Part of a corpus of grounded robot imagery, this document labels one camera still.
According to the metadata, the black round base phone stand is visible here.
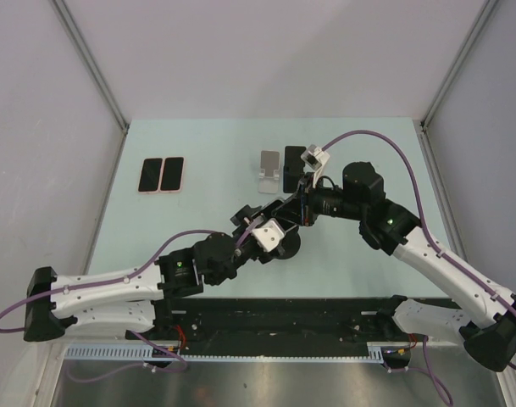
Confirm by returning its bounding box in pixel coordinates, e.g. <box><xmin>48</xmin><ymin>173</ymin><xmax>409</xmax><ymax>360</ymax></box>
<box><xmin>274</xmin><ymin>233</ymin><xmax>301</xmax><ymax>259</ymax></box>

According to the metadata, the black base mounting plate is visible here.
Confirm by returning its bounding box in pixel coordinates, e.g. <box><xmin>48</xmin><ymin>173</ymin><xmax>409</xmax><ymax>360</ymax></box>
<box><xmin>142</xmin><ymin>298</ymin><xmax>423</xmax><ymax>355</ymax></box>

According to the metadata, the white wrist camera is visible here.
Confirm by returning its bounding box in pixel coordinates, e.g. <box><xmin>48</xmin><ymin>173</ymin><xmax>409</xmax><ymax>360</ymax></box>
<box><xmin>251</xmin><ymin>219</ymin><xmax>286</xmax><ymax>253</ymax></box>
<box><xmin>301</xmin><ymin>144</ymin><xmax>330</xmax><ymax>187</ymax></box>

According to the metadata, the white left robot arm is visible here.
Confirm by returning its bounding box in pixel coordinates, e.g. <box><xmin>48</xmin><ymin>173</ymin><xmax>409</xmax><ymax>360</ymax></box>
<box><xmin>24</xmin><ymin>200</ymin><xmax>304</xmax><ymax>343</ymax></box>

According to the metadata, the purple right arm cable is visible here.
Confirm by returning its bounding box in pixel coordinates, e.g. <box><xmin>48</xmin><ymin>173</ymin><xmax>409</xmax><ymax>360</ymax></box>
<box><xmin>320</xmin><ymin>130</ymin><xmax>516</xmax><ymax>402</ymax></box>

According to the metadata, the pink cased smartphone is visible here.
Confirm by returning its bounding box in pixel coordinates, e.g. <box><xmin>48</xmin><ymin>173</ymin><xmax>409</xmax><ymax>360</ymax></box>
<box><xmin>137</xmin><ymin>158</ymin><xmax>163</xmax><ymax>193</ymax></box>
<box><xmin>159</xmin><ymin>157</ymin><xmax>185</xmax><ymax>192</ymax></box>

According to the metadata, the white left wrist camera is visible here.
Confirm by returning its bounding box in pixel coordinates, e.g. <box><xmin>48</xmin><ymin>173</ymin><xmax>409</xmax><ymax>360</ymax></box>
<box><xmin>251</xmin><ymin>219</ymin><xmax>286</xmax><ymax>253</ymax></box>

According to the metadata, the silver folding phone stand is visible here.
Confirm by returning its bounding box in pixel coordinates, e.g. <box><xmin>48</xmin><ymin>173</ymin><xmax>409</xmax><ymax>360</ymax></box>
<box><xmin>258</xmin><ymin>150</ymin><xmax>280</xmax><ymax>194</ymax></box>

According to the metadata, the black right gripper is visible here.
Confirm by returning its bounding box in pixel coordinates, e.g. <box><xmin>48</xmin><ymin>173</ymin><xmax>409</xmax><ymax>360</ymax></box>
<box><xmin>272</xmin><ymin>172</ymin><xmax>365</xmax><ymax>227</ymax></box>

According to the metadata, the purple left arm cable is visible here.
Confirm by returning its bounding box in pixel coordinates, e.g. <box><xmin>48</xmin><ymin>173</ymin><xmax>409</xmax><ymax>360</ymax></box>
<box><xmin>0</xmin><ymin>216</ymin><xmax>263</xmax><ymax>382</ymax></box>

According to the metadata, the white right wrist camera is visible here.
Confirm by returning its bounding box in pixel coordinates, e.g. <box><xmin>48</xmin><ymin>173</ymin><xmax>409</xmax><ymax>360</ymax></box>
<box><xmin>301</xmin><ymin>144</ymin><xmax>330</xmax><ymax>187</ymax></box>

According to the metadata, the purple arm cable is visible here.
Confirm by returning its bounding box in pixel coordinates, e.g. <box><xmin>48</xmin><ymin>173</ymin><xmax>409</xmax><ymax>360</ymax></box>
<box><xmin>0</xmin><ymin>216</ymin><xmax>263</xmax><ymax>382</ymax></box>
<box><xmin>320</xmin><ymin>130</ymin><xmax>516</xmax><ymax>402</ymax></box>

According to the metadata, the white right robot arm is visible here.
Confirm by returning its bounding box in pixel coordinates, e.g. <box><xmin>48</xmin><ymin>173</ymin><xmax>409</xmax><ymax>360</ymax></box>
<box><xmin>275</xmin><ymin>162</ymin><xmax>516</xmax><ymax>371</ymax></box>

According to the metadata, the white slotted cable duct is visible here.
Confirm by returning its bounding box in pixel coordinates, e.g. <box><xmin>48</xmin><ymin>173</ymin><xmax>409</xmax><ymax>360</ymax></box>
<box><xmin>64</xmin><ymin>343</ymin><xmax>409</xmax><ymax>364</ymax></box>

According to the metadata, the black folding phone stand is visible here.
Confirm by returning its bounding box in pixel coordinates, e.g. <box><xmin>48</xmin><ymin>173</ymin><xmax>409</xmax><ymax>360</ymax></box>
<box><xmin>283</xmin><ymin>146</ymin><xmax>306</xmax><ymax>193</ymax></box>

